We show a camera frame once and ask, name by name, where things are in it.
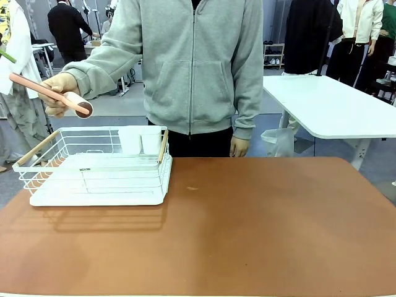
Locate pink lint roller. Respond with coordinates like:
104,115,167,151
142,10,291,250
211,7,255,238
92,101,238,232
8,72,94,119

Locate white wire dish rack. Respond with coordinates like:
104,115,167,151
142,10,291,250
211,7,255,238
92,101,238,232
12,125,173,199

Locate white drain tray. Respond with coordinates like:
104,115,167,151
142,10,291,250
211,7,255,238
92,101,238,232
29,153,173,207

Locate white cutlery holder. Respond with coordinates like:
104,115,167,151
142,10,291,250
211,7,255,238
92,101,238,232
118,126,163,155

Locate person's right forearm grey sleeve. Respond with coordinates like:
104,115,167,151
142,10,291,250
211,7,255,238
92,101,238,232
62,33,143,100

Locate person's left forearm grey sleeve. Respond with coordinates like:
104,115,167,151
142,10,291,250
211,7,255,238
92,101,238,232
231,61,264,140

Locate person's right hand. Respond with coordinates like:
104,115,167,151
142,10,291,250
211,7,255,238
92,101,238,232
38,72,82,119

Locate person's left hand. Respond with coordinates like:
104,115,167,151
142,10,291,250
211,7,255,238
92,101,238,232
229,136,250,158

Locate small white desk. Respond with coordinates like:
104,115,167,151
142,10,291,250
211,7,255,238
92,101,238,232
30,43,55,78

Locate person in black sweater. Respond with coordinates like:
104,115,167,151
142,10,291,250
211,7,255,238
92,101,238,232
47,0,101,66

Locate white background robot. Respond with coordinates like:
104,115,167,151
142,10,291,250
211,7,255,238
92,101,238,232
101,7,116,35

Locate person in grey hoodie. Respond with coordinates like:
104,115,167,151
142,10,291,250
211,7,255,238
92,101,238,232
100,0,264,158

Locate clear plastic bag bin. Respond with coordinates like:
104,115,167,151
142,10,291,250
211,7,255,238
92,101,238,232
260,127,295,158

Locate person in black coat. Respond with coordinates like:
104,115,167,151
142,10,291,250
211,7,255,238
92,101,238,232
283,0,343,75

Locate black stand pole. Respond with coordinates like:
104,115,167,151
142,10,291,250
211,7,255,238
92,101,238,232
315,0,340,77

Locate large white table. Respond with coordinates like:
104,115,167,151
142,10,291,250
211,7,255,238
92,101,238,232
262,75,396,171

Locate person in white jacket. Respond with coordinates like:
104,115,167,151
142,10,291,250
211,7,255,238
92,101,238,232
326,0,384,89

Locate black shelf cart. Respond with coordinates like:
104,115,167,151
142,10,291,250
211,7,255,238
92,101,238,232
376,55,396,103

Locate person in green shirt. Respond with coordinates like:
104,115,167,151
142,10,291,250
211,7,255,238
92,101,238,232
368,1,396,97

